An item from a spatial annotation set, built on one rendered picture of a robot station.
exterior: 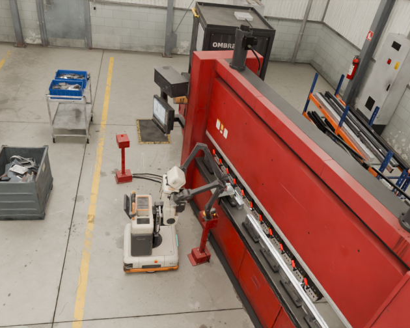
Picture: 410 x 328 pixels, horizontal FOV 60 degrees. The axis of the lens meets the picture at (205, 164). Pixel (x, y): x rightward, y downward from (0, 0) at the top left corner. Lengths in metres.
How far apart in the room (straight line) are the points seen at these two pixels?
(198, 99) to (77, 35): 6.70
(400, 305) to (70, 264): 3.64
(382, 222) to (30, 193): 4.01
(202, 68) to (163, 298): 2.73
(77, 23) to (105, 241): 6.96
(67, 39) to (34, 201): 6.47
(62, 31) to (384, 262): 9.61
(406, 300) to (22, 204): 4.36
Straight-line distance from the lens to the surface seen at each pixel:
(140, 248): 4.31
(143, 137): 6.83
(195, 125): 4.65
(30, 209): 5.22
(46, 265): 4.88
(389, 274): 2.73
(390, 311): 2.53
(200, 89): 4.41
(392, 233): 2.58
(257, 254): 3.91
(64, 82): 6.58
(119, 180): 5.78
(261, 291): 4.01
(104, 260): 4.80
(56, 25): 10.74
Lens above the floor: 3.80
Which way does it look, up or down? 37 degrees down
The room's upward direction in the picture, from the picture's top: 9 degrees clockwise
